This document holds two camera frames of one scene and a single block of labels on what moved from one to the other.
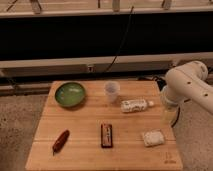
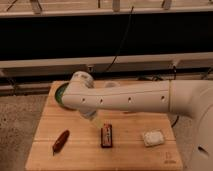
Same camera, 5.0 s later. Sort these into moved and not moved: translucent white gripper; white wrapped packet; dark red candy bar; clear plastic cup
Moved: translucent white gripper
Not moved: dark red candy bar; white wrapped packet; clear plastic cup
